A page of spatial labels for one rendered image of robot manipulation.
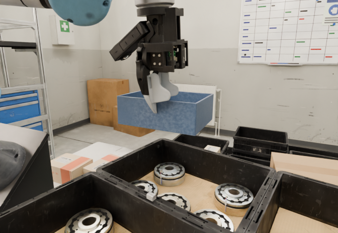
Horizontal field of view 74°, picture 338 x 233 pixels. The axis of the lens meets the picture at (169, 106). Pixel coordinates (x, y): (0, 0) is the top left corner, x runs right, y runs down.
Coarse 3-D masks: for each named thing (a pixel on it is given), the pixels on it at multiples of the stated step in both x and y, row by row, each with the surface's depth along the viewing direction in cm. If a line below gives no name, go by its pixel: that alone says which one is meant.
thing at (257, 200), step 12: (180, 144) 77; (228, 156) 68; (264, 168) 61; (120, 180) 55; (144, 192) 50; (264, 192) 50; (168, 204) 46; (252, 204) 46; (192, 216) 42; (252, 216) 42; (216, 228) 39; (240, 228) 39
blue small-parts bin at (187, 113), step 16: (128, 96) 57; (176, 96) 63; (192, 96) 61; (208, 96) 54; (128, 112) 53; (144, 112) 51; (160, 112) 49; (176, 112) 47; (192, 112) 46; (208, 112) 55; (160, 128) 50; (176, 128) 48; (192, 128) 47
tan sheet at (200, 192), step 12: (192, 180) 73; (204, 180) 73; (168, 192) 66; (180, 192) 66; (192, 192) 66; (204, 192) 66; (192, 204) 61; (204, 204) 61; (228, 216) 56; (240, 216) 56
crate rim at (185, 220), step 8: (80, 176) 56; (88, 176) 57; (96, 176) 56; (104, 176) 56; (64, 184) 53; (72, 184) 54; (112, 184) 53; (120, 184) 53; (48, 192) 50; (56, 192) 51; (128, 192) 50; (136, 192) 50; (32, 200) 47; (40, 200) 48; (144, 200) 47; (16, 208) 45; (24, 208) 45; (160, 208) 45; (168, 208) 45; (0, 216) 42; (176, 216) 42; (184, 216) 42; (192, 224) 40; (200, 224) 40; (200, 232) 39; (208, 232) 39; (216, 232) 39
